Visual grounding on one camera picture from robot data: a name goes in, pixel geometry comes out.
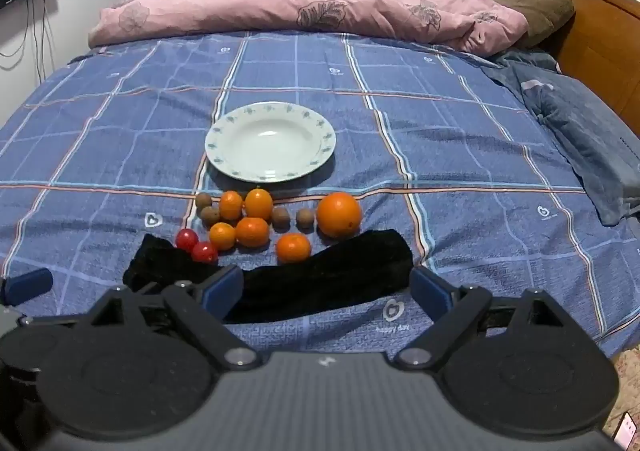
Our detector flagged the blue plaid bed sheet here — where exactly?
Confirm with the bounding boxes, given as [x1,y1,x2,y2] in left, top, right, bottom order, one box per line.
[1,33,639,355]

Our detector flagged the grey blue blanket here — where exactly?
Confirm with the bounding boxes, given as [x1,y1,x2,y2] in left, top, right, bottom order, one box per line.
[482,50,639,227]

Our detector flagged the black cloth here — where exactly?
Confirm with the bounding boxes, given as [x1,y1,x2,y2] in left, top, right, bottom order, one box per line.
[122,230,413,324]

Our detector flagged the large orange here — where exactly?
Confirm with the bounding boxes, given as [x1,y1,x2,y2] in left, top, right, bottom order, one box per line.
[316,192,362,239]

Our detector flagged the tangerine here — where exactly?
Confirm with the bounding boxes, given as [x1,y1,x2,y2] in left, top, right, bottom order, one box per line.
[218,191,243,222]
[235,217,270,249]
[276,233,311,263]
[244,188,273,221]
[208,222,236,252]

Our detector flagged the brown pillow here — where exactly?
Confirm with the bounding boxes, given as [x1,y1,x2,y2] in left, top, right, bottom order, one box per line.
[494,0,575,50]

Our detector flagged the wooden headboard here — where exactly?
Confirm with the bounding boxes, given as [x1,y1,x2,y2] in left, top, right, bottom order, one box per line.
[542,0,640,132]

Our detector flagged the red cherry tomato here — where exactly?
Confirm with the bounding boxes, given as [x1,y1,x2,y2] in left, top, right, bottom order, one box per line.
[191,242,218,265]
[175,229,200,253]

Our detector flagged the white floral plate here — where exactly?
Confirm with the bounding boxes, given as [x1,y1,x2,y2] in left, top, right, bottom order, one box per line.
[205,101,336,183]

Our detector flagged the hanging wall cables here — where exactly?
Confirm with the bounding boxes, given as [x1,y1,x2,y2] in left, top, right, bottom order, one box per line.
[0,0,58,87]

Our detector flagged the smartphone on floor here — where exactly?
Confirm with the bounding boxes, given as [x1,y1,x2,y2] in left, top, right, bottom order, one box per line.
[612,412,638,451]

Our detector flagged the brown longan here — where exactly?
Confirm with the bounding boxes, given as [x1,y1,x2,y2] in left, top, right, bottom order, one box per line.
[198,205,220,229]
[271,206,291,230]
[195,192,213,210]
[296,208,314,231]

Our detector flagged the pink floral quilt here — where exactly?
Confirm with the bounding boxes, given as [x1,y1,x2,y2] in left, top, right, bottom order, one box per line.
[88,0,528,58]

